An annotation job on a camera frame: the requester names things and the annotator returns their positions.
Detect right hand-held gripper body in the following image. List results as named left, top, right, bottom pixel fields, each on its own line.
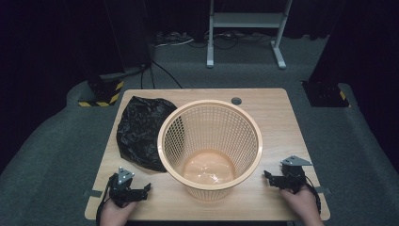
left=276, top=154, right=314, bottom=194

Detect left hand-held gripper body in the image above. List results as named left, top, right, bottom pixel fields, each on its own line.
left=108, top=167, right=140, bottom=209

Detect black plastic trash bag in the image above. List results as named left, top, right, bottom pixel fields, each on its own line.
left=116, top=95, right=179, bottom=173

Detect beige plastic mesh basket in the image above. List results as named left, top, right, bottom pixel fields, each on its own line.
left=156, top=99, right=263, bottom=202

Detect person's left hand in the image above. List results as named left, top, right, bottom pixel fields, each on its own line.
left=99, top=198, right=138, bottom=226

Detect person's right hand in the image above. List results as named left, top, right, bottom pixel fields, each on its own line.
left=279, top=185, right=325, bottom=226

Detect black base with yellow mark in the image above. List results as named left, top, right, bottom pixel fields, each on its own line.
left=300, top=80, right=351, bottom=108

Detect black yellow striped base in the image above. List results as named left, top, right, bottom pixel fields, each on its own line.
left=77, top=73, right=125, bottom=108

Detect white metal stand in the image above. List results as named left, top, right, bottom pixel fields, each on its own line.
left=205, top=0, right=295, bottom=70

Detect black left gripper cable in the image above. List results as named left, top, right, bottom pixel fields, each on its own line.
left=95, top=173, right=120, bottom=226

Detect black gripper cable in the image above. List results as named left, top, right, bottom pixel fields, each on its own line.
left=95, top=173, right=120, bottom=226
left=302, top=174, right=323, bottom=215

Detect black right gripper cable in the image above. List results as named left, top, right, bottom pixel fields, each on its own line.
left=302, top=174, right=323, bottom=215

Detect black floor cable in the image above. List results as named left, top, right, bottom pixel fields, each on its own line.
left=139, top=60, right=184, bottom=90

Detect tangle of floor cables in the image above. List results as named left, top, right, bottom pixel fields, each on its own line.
left=154, top=29, right=275, bottom=51

